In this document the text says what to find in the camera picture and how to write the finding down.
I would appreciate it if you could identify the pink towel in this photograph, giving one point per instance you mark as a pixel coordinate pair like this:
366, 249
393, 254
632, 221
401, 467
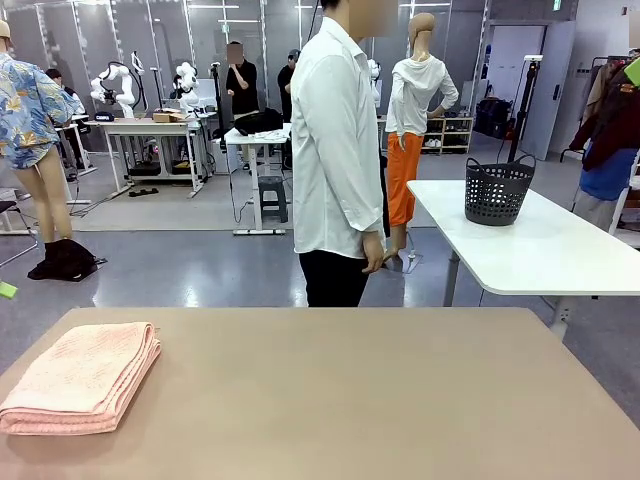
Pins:
75, 380

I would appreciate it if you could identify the dark perforated plastic basket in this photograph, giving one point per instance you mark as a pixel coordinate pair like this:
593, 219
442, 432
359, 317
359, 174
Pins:
492, 217

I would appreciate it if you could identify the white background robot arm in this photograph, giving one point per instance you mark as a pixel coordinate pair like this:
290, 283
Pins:
187, 75
125, 95
374, 70

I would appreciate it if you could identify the person's right forearm white sleeve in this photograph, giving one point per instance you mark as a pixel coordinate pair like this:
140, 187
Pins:
365, 215

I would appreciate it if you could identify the person's right hand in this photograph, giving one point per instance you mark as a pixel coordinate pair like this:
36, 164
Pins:
374, 247

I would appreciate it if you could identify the beige coat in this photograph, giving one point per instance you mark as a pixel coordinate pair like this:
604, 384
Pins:
597, 90

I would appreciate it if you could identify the dark brown jacket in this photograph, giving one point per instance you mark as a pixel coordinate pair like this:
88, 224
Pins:
615, 120

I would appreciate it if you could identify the black chair with white legs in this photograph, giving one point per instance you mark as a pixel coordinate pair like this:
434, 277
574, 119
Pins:
7, 206

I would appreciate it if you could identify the white open door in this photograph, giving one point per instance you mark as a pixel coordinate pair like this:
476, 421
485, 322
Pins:
550, 90

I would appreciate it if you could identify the blue garment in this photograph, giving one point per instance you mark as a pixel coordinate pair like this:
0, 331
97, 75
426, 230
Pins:
610, 175

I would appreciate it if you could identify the black stand with white box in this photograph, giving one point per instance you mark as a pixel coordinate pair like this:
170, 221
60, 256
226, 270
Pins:
524, 100

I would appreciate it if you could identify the grey garment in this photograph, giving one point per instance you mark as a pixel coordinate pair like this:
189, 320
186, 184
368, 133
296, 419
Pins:
595, 210

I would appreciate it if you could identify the black suitcase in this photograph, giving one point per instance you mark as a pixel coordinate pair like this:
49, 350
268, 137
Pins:
492, 117

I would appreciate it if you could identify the mannequin with floral shirt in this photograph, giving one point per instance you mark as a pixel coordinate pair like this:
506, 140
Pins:
25, 110

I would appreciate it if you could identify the wooden shoe shelf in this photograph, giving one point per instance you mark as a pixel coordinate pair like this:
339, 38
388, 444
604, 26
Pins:
450, 120

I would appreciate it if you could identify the white side table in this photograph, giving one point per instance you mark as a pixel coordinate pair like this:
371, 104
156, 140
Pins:
550, 250

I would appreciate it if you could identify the black printed cap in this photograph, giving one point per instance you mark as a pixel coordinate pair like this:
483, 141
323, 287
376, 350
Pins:
104, 116

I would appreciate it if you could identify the mannequin with white hoodie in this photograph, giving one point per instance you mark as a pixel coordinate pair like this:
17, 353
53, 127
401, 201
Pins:
420, 95

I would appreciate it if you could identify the black-haired background person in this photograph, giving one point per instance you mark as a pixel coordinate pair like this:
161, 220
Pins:
55, 75

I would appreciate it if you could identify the cardboard box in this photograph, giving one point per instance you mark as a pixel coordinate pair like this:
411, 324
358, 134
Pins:
162, 117

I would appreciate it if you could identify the black tripod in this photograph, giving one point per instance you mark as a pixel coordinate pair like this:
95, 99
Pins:
218, 100

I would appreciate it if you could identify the grey plastic stool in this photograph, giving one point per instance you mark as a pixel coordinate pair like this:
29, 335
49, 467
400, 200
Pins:
272, 182

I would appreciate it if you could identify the white standing desk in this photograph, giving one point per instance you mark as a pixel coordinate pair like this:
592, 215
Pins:
255, 137

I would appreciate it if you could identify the black bag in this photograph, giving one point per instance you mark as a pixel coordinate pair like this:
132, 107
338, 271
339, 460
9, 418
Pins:
257, 122

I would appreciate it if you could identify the person in black t-shirt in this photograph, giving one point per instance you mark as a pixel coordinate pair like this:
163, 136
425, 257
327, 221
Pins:
242, 85

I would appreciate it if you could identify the person in white shirt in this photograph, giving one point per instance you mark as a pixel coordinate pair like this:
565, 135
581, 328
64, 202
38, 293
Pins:
330, 150

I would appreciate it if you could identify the person with grey cap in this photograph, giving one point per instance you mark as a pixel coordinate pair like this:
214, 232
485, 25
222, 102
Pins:
286, 85

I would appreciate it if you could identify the white frame workbench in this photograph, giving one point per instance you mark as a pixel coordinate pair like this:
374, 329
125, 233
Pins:
150, 127

